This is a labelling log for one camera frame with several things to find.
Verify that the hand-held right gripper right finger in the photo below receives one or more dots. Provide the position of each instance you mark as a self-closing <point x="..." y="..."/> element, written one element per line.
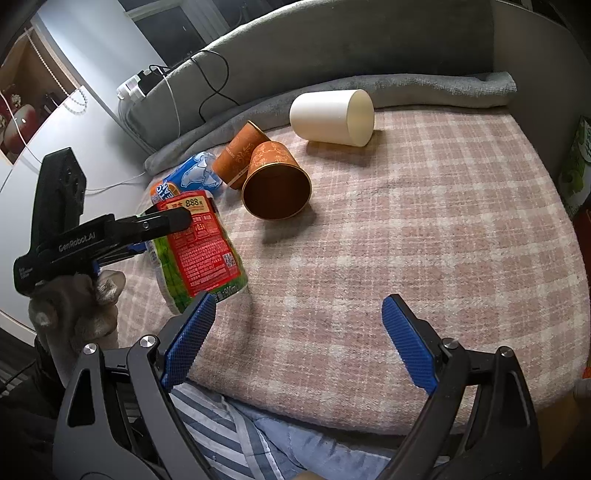
<point x="408" y="339"/>

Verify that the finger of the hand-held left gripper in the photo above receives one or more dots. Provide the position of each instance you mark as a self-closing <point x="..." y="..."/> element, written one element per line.
<point x="154" y="223"/>
<point x="121" y="255"/>

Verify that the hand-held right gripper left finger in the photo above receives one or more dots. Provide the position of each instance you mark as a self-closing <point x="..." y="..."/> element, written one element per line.
<point x="189" y="339"/>

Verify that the red green label plastic bottle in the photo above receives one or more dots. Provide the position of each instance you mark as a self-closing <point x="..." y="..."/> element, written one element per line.
<point x="203" y="251"/>

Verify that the small orange paper cup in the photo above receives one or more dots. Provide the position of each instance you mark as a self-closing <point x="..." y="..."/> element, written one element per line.
<point x="236" y="154"/>

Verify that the large orange paper cup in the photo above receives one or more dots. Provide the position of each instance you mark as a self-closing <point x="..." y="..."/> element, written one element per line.
<point x="277" y="182"/>

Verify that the white cup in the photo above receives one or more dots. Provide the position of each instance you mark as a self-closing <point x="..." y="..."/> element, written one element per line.
<point x="330" y="117"/>

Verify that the person's left hand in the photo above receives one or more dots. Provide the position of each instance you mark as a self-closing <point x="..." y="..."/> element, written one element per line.
<point x="76" y="309"/>

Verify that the blue label plastic bottle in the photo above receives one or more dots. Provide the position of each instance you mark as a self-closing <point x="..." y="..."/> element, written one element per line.
<point x="194" y="177"/>

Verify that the striped blue white clothing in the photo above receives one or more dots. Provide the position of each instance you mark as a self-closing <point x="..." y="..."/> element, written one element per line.
<point x="221" y="417"/>

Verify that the pink plaid blanket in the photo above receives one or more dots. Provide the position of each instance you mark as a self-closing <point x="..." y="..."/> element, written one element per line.
<point x="415" y="221"/>

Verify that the white power strip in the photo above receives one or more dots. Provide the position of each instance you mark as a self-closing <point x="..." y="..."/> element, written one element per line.
<point x="131" y="87"/>

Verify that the black power adapter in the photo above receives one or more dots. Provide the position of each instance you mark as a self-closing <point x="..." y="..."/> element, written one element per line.
<point x="148" y="81"/>

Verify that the green carton box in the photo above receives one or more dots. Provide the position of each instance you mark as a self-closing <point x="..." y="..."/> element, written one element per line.
<point x="577" y="170"/>

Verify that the grey upholstered headboard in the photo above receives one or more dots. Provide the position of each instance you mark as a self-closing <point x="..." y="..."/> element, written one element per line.
<point x="323" y="41"/>

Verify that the grey fleece blanket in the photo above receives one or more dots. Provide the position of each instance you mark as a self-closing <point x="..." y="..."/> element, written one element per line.
<point x="415" y="90"/>

